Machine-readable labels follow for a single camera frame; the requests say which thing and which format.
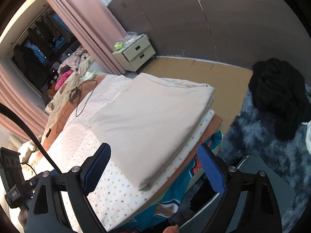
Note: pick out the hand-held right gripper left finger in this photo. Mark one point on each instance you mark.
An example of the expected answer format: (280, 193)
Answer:
(96, 167)

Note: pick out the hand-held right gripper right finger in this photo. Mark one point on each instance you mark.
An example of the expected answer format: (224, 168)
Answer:
(211, 170)

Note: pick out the beige jacket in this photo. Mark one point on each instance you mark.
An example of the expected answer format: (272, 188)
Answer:
(150, 126)

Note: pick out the pile of clothes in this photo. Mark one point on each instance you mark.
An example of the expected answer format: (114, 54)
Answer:
(59, 99)

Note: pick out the floral clothes pile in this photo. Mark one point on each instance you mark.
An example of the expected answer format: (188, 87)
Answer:
(75, 58)

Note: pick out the row of dark hanging clothes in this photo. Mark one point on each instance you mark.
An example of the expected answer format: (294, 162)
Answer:
(48, 31)

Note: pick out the white dotted blanket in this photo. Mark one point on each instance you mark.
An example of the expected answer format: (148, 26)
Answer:
(116, 199)

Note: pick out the small black device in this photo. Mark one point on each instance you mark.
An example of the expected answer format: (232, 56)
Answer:
(48, 133)

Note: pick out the blue-grey shaggy rug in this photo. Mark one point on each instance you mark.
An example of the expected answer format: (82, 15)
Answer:
(255, 138)

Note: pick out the pink curtain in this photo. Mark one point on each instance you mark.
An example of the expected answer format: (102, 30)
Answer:
(14, 102)
(97, 29)

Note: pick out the brown plush toy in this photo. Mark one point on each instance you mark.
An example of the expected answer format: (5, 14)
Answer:
(51, 92)

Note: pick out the pink cloth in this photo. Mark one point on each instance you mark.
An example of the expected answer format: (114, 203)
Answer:
(63, 79)

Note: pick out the black fuzzy garment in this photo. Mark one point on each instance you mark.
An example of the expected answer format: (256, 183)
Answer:
(274, 94)

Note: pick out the white cloth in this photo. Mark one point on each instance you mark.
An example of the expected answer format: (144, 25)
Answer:
(308, 133)

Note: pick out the dark hanging coat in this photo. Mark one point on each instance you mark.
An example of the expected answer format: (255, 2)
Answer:
(29, 63)

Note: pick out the cream nightstand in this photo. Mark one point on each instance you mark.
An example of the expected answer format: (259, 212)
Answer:
(136, 53)

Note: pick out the green packet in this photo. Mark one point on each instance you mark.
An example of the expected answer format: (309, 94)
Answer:
(119, 46)

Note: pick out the clear plastic bags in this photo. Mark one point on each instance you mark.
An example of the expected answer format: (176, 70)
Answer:
(132, 38)

